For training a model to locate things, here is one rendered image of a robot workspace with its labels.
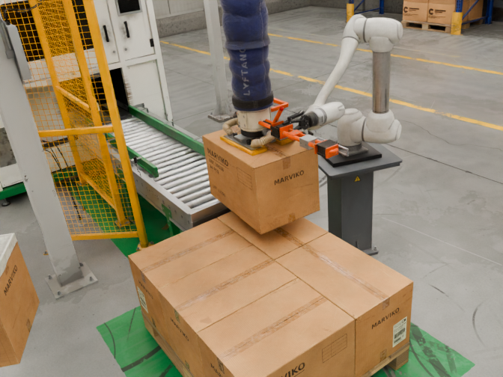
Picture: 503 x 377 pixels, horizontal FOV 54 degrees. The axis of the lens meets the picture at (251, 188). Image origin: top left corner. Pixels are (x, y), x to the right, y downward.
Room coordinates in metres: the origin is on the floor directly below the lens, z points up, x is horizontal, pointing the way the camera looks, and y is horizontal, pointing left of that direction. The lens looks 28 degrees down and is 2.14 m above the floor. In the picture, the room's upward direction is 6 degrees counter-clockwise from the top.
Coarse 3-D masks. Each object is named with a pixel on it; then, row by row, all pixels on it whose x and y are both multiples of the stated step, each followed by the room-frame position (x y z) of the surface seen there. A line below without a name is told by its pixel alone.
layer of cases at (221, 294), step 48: (192, 240) 2.45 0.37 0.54; (240, 240) 2.40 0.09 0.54; (288, 240) 2.35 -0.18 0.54; (336, 240) 2.30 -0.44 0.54; (144, 288) 2.21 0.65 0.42; (192, 288) 2.01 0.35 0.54; (240, 288) 1.97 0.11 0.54; (288, 288) 1.93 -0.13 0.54; (336, 288) 1.89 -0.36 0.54; (384, 288) 1.86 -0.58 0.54; (192, 336) 1.73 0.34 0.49; (240, 336) 1.64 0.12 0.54; (288, 336) 1.61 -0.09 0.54; (336, 336) 1.61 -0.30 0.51; (384, 336) 1.78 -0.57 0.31
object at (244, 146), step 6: (234, 132) 2.63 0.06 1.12; (222, 138) 2.65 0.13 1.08; (228, 138) 2.62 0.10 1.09; (234, 144) 2.54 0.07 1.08; (240, 144) 2.51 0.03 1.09; (246, 144) 2.50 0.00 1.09; (246, 150) 2.44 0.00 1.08; (252, 150) 2.42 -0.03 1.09; (258, 150) 2.42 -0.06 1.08; (264, 150) 2.43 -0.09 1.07
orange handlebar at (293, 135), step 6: (276, 102) 2.86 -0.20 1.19; (282, 102) 2.80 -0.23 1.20; (276, 108) 2.73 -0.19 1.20; (270, 120) 2.52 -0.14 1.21; (264, 126) 2.48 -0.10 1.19; (282, 132) 2.34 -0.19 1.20; (288, 132) 2.31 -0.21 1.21; (294, 132) 2.30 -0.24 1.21; (300, 132) 2.29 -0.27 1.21; (288, 138) 2.30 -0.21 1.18; (294, 138) 2.26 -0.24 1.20; (312, 144) 2.15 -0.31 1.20; (330, 150) 2.05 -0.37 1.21; (336, 150) 2.05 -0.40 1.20
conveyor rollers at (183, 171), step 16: (128, 128) 4.49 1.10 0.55; (144, 128) 4.47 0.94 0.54; (128, 144) 4.09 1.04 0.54; (144, 144) 4.07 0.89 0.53; (160, 144) 4.05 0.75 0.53; (176, 144) 3.95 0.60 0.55; (160, 160) 3.67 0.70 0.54; (176, 160) 3.64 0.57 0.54; (192, 160) 3.61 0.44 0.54; (160, 176) 3.37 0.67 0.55; (176, 176) 3.34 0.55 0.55; (192, 176) 3.31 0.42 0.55; (176, 192) 3.12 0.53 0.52; (192, 192) 3.09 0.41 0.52; (208, 192) 3.06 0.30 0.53; (192, 208) 2.82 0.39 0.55
